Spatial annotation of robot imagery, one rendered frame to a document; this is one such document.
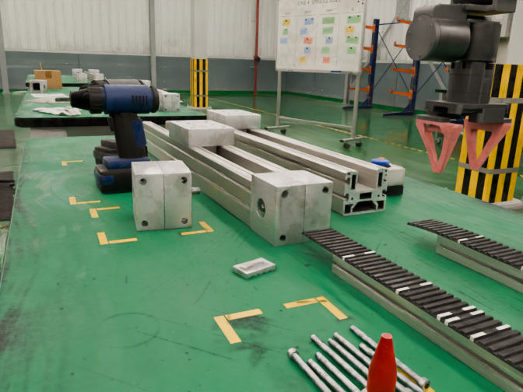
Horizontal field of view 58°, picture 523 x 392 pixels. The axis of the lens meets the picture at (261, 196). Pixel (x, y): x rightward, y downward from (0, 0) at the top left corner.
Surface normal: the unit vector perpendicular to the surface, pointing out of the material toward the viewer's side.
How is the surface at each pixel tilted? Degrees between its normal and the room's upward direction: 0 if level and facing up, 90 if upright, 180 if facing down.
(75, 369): 0
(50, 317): 0
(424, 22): 89
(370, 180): 90
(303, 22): 90
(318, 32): 90
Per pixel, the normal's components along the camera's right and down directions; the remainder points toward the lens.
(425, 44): -0.92, 0.07
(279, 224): 0.44, 0.26
